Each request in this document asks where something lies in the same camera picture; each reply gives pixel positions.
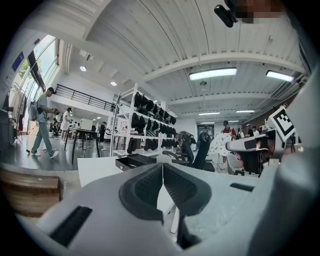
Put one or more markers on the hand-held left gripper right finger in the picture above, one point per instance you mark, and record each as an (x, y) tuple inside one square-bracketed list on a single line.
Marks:
[(220, 200)]

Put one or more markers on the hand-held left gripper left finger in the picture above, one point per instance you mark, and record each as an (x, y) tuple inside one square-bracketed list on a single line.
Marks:
[(105, 200)]

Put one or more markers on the round ceiling spotlight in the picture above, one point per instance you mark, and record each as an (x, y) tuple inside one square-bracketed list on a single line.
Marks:
[(83, 68), (113, 83)]

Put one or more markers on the black head camera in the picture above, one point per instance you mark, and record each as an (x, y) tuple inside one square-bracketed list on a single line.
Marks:
[(225, 15)]

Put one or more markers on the white patterned cloth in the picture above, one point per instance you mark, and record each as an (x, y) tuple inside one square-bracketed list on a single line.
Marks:
[(220, 146)]

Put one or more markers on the person's head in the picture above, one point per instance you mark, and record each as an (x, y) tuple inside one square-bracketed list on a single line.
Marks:
[(260, 10)]

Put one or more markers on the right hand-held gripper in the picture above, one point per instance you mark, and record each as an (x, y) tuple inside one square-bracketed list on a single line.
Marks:
[(281, 125)]

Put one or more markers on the black office chair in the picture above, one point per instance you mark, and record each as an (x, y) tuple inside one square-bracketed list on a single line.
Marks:
[(202, 152)]

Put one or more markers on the white metal shelf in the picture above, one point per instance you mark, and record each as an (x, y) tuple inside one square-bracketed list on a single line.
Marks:
[(131, 100)]

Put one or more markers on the wooden step platform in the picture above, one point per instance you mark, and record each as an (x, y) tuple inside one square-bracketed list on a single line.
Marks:
[(30, 192)]

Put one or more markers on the ceiling light panel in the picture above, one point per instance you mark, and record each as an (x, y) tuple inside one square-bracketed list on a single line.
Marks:
[(279, 75), (212, 73)]

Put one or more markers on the white box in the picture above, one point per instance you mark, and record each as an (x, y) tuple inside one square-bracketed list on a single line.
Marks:
[(87, 123)]

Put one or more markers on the rows of black bags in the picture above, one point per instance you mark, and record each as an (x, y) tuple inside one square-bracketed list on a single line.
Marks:
[(140, 122)]

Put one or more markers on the black balcony railing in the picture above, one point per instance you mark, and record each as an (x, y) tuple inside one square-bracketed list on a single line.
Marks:
[(82, 96)]

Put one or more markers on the black storage box with lid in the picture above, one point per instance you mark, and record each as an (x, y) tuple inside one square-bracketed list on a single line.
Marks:
[(136, 161)]

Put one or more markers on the clothes rack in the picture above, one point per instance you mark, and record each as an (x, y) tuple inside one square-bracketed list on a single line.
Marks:
[(17, 105)]

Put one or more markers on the black metal table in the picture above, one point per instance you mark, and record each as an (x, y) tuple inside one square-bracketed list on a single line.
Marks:
[(82, 131)]

